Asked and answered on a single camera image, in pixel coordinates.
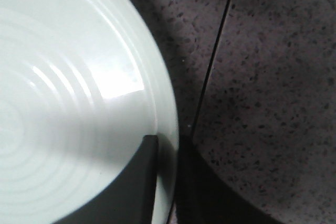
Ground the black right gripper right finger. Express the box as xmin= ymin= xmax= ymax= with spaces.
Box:
xmin=175 ymin=135 xmax=278 ymax=224

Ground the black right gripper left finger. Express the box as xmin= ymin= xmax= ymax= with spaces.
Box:
xmin=74 ymin=134 xmax=159 ymax=224

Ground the light green round plate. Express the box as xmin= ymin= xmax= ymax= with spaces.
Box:
xmin=1 ymin=0 xmax=178 ymax=223

